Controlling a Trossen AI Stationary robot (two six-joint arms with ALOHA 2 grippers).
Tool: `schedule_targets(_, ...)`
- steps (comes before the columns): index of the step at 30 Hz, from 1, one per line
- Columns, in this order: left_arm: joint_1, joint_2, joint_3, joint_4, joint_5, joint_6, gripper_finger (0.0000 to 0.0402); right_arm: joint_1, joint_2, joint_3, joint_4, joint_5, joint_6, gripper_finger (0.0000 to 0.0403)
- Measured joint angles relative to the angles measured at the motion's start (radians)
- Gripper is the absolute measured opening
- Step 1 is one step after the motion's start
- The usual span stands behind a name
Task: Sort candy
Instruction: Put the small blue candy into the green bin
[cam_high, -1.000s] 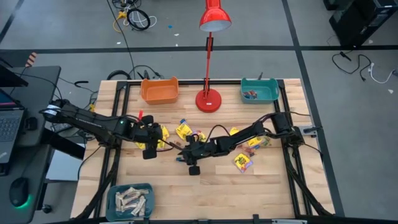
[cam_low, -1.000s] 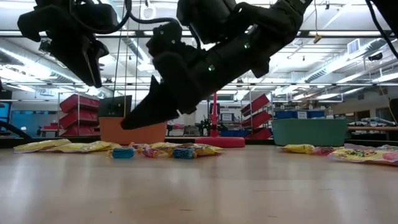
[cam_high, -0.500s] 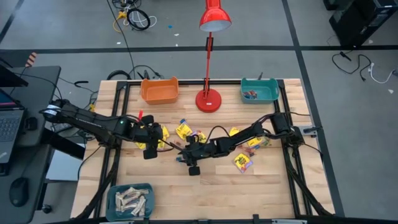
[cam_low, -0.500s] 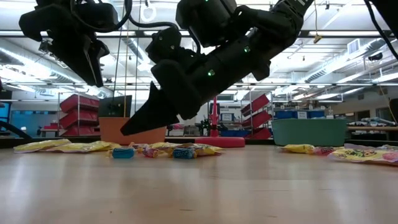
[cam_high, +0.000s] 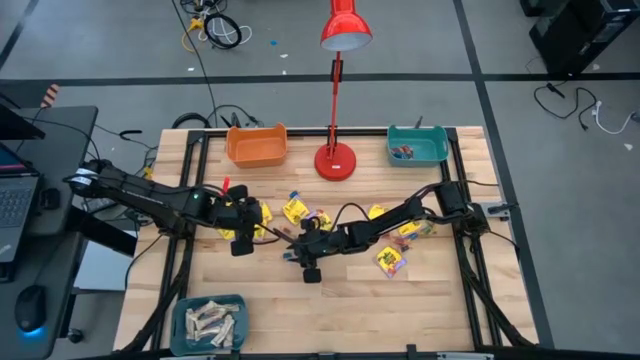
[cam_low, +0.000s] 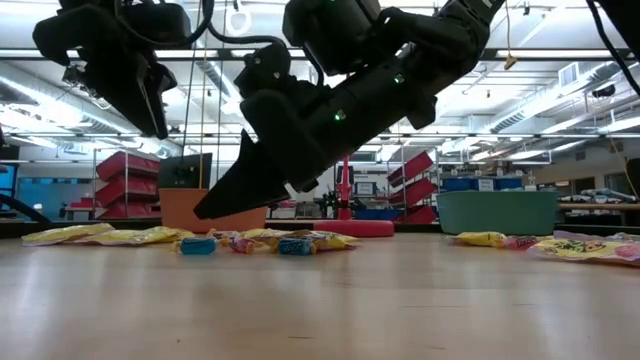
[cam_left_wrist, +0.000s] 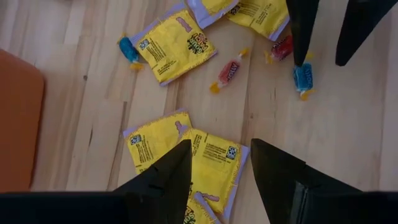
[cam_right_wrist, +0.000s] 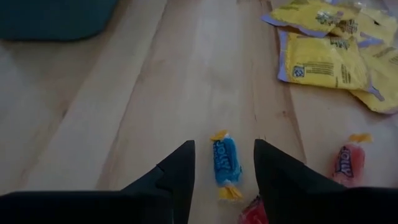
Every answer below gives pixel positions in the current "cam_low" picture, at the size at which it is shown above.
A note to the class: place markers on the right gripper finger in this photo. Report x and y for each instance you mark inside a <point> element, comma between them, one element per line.
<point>250,185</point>

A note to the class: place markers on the black overhead frame beam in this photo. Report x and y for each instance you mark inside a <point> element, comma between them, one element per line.
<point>550,54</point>

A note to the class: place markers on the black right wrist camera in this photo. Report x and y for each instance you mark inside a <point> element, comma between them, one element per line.
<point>330,30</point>

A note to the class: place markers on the small framed screen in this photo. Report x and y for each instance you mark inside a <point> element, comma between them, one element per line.
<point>365,188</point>

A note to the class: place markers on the red desk lamp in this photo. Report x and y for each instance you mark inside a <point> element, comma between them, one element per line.
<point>355,229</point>

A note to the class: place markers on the green hard candy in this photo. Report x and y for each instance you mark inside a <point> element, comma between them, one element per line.
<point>627,237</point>

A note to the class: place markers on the wooden workbench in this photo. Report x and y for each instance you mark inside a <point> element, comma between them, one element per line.
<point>600,206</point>

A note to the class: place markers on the black monitor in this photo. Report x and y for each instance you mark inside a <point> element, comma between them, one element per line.
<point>185,171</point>

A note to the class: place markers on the blue partition panel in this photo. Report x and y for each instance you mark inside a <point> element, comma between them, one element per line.
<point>45,200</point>

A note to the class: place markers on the yellow purple-edged candy packet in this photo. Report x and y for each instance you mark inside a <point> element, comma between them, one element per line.
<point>310,232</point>
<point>585,250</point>

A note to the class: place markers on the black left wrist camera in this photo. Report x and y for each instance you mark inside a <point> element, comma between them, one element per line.
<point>160,25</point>

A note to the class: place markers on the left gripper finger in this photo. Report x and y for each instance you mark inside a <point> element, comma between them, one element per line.
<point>132,105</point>
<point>161,85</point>

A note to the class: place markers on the blue hard candy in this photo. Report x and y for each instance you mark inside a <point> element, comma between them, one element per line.
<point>198,246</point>
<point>296,246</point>

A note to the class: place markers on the red storage bin rack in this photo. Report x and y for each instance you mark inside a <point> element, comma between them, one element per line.
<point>412,170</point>
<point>127,167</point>

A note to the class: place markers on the black ceiling spotlight cluster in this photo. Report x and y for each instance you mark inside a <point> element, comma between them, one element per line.
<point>75,77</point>

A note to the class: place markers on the orange plastic bin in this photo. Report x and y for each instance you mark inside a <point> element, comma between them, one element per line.
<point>175,210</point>

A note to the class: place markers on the blue storage bins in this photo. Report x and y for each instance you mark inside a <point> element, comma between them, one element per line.
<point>465,184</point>

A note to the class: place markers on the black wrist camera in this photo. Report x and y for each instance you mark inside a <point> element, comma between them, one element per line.
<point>160,25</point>
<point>330,30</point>

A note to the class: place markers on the teal green plastic bin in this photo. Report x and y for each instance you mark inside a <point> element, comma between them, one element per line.
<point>497,212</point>

